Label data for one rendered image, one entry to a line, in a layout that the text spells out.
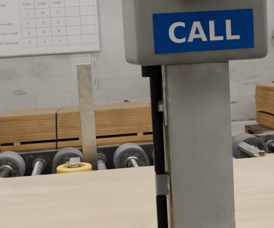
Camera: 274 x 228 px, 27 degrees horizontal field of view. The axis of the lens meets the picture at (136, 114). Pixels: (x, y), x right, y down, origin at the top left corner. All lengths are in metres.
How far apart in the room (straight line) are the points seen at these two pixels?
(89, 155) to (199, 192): 1.10
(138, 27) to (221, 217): 0.12
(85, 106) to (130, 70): 6.11
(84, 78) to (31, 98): 6.11
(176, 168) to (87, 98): 1.09
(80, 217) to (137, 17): 0.66
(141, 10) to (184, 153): 0.08
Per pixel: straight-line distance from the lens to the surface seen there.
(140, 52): 0.29
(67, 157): 1.80
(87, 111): 1.40
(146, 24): 0.29
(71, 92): 7.48
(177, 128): 0.31
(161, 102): 0.32
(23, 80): 7.50
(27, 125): 6.21
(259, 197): 0.99
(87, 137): 1.41
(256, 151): 1.65
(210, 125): 0.32
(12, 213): 0.99
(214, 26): 0.30
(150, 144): 1.96
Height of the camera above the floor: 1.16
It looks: 6 degrees down
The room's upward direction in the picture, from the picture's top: 3 degrees counter-clockwise
